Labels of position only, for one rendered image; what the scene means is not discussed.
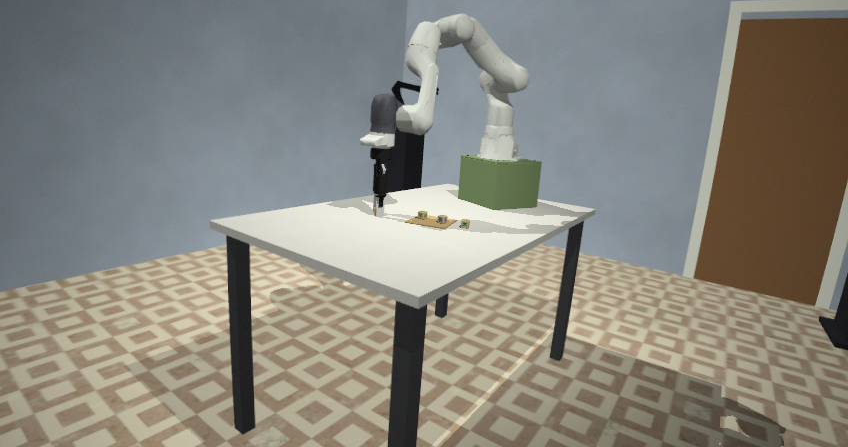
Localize tan flat mat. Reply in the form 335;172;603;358
405;215;457;229

